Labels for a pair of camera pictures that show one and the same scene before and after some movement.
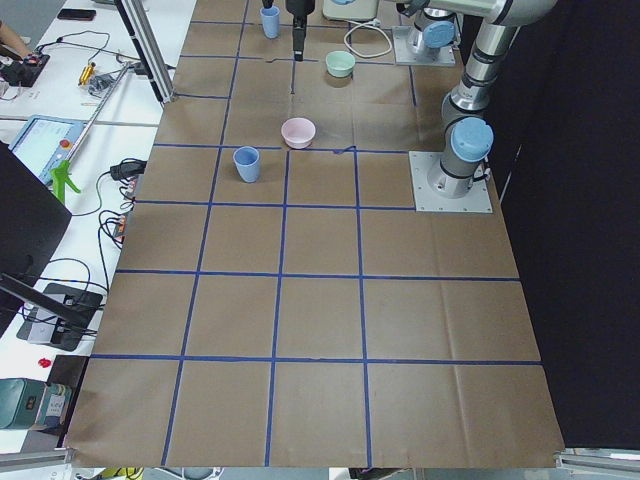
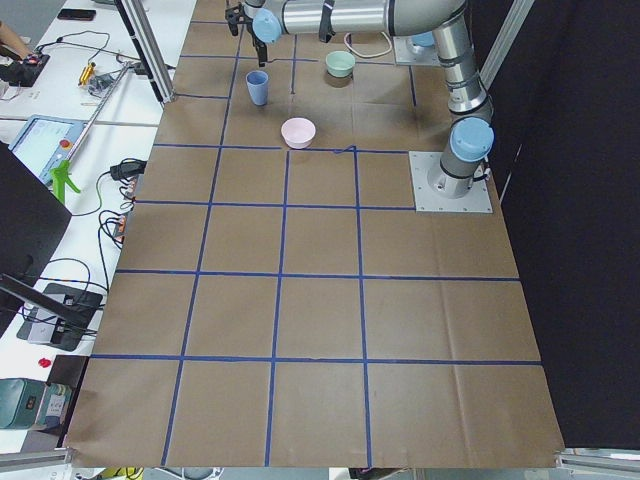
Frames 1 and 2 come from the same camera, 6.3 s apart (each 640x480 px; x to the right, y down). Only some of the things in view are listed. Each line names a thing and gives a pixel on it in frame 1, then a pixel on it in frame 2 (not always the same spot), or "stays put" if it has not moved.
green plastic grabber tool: [59, 177] stays put
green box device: [28, 404] stays put
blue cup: [247, 161] → [257, 81]
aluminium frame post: [160, 74] stays put
